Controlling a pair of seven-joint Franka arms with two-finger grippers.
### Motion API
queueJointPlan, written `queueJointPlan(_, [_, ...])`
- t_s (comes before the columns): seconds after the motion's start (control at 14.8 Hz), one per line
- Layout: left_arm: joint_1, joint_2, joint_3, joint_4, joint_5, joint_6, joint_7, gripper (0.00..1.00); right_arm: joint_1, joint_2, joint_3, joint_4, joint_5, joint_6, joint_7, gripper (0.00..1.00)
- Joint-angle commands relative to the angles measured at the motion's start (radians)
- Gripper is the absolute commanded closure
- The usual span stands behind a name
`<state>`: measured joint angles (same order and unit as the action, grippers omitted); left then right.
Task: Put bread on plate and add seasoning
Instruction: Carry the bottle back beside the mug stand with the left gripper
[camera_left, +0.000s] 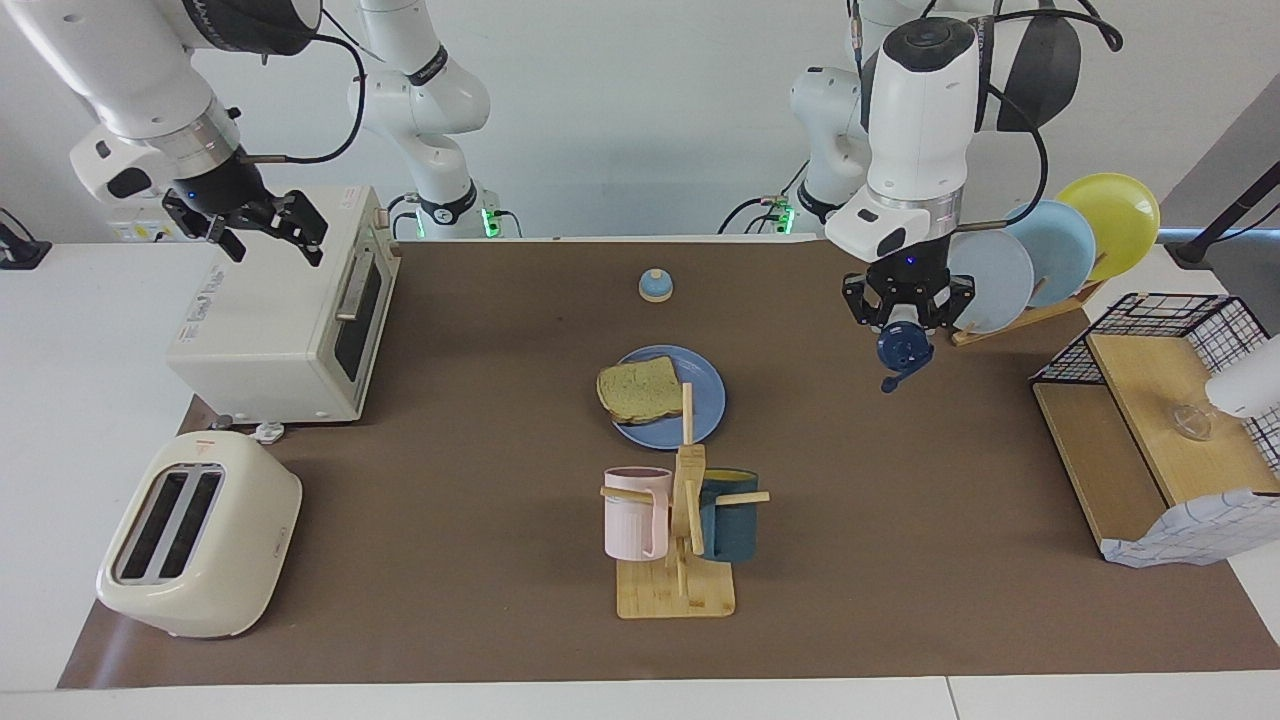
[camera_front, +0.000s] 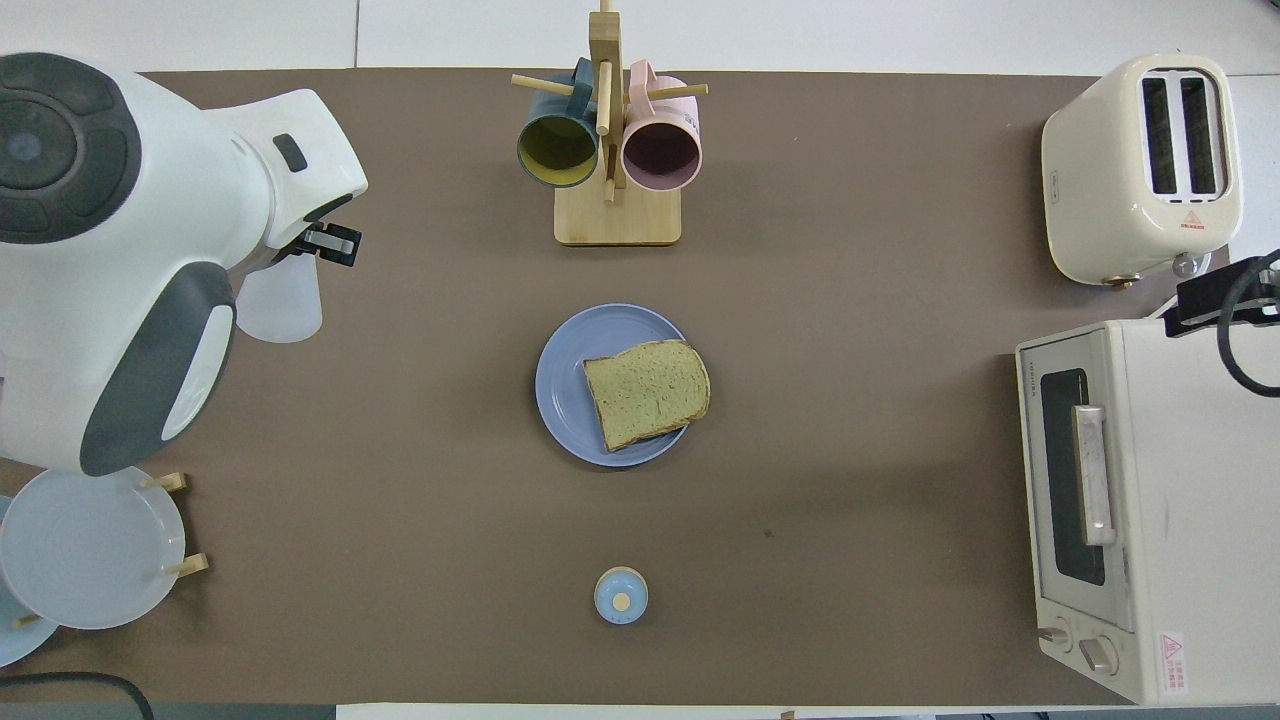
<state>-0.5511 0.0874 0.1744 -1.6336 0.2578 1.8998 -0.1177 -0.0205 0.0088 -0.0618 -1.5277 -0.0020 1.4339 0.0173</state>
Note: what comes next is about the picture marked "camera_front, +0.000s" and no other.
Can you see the translucent bottle with blue cap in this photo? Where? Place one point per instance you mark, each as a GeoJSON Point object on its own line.
{"type": "Point", "coordinates": [280, 310]}

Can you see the blue round plate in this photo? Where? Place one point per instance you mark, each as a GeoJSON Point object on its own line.
{"type": "Point", "coordinates": [560, 380]}

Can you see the white toaster oven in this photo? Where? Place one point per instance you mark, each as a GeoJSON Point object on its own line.
{"type": "Point", "coordinates": [1200, 500]}

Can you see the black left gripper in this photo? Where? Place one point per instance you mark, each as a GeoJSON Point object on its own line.
{"type": "Point", "coordinates": [315, 218]}

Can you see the cream two-slot toaster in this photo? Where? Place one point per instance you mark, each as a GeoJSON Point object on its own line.
{"type": "Point", "coordinates": [1090, 180]}

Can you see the wooden plate rack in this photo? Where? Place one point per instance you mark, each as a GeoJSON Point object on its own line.
{"type": "Point", "coordinates": [165, 482]}

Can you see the dark teal mug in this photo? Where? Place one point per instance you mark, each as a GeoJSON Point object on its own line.
{"type": "Point", "coordinates": [558, 150]}

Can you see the wooden mug tree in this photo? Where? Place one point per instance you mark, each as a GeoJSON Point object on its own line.
{"type": "Point", "coordinates": [617, 220]}

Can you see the light blue plate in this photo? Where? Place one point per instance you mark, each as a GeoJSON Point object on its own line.
{"type": "Point", "coordinates": [15, 645]}

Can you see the brown table mat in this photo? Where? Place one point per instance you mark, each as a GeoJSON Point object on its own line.
{"type": "Point", "coordinates": [850, 300]}

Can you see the pink mug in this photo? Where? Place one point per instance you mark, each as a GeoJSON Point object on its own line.
{"type": "Point", "coordinates": [660, 155]}

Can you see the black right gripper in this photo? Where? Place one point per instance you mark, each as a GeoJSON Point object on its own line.
{"type": "Point", "coordinates": [1272, 288]}

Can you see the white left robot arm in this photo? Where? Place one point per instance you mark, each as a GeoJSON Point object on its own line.
{"type": "Point", "coordinates": [150, 200]}

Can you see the toasted bread slice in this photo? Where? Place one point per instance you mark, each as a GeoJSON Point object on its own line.
{"type": "Point", "coordinates": [645, 395]}

